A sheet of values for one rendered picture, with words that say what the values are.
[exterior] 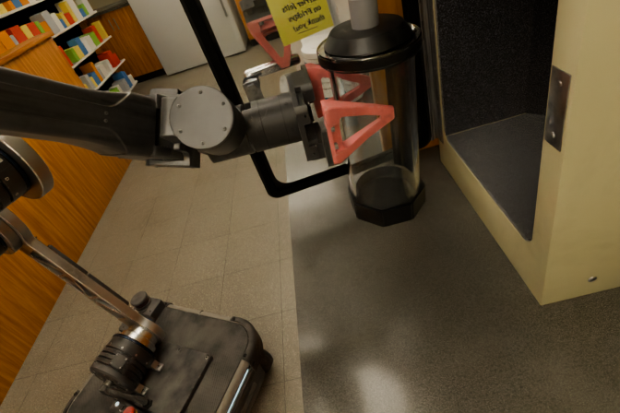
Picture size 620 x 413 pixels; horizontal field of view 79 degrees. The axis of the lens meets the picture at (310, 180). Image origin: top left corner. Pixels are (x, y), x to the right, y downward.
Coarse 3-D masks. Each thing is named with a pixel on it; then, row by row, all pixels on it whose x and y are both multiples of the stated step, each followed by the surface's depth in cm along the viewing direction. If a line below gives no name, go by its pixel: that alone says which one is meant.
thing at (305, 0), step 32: (224, 0) 48; (256, 0) 49; (288, 0) 49; (320, 0) 50; (384, 0) 51; (224, 32) 50; (256, 32) 51; (288, 32) 51; (320, 32) 52; (256, 64) 53; (288, 64) 54; (288, 160) 63; (320, 160) 64
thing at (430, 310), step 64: (320, 192) 73; (448, 192) 64; (320, 256) 60; (384, 256) 57; (448, 256) 54; (320, 320) 51; (384, 320) 49; (448, 320) 46; (512, 320) 44; (576, 320) 42; (320, 384) 45; (384, 384) 43; (448, 384) 41; (512, 384) 39; (576, 384) 38
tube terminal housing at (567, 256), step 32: (576, 0) 25; (608, 0) 24; (576, 32) 26; (608, 32) 26; (576, 64) 27; (608, 64) 27; (576, 96) 28; (608, 96) 29; (544, 128) 33; (576, 128) 30; (608, 128) 30; (448, 160) 65; (544, 160) 35; (576, 160) 32; (608, 160) 32; (480, 192) 54; (544, 192) 36; (576, 192) 34; (608, 192) 35; (512, 224) 46; (544, 224) 38; (576, 224) 37; (608, 224) 37; (512, 256) 49; (544, 256) 40; (576, 256) 40; (608, 256) 40; (544, 288) 43; (576, 288) 43; (608, 288) 44
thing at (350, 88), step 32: (416, 32) 37; (352, 96) 39; (384, 96) 38; (352, 128) 41; (384, 128) 40; (416, 128) 43; (352, 160) 45; (384, 160) 43; (416, 160) 45; (352, 192) 49; (384, 192) 45; (416, 192) 48
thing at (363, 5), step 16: (352, 0) 36; (368, 0) 35; (352, 16) 37; (368, 16) 36; (384, 16) 39; (336, 32) 38; (352, 32) 37; (368, 32) 36; (384, 32) 35; (400, 32) 36; (336, 48) 37; (352, 48) 36; (368, 48) 35; (384, 48) 35
